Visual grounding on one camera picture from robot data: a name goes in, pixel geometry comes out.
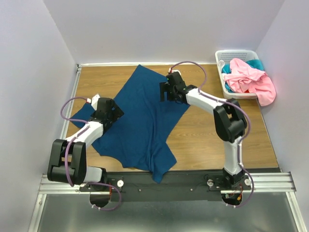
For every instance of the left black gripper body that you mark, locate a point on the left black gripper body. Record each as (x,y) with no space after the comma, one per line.
(115,113)

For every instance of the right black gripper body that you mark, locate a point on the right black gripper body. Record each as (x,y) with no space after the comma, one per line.
(172,94)

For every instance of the dark blue t shirt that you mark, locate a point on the dark blue t shirt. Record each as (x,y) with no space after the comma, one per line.
(138,138)

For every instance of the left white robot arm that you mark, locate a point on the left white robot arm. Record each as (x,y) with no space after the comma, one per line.
(68,163)

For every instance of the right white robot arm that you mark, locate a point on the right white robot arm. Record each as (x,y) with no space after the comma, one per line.
(229,119)

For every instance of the pink t shirt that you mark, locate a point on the pink t shirt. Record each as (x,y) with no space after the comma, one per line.
(245,79)

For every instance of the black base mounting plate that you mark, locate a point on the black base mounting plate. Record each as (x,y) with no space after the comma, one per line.
(210,185)

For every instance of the teal t shirt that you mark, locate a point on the teal t shirt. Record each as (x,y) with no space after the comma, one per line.
(254,63)

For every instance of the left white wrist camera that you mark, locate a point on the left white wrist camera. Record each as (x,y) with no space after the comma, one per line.
(94,101)

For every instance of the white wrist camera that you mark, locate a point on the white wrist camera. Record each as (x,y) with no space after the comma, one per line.
(173,71)
(94,101)

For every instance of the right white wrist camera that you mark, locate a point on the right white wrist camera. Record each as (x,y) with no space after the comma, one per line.
(173,71)

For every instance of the aluminium frame rail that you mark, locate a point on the aluminium frame rail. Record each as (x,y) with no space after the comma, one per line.
(270,207)

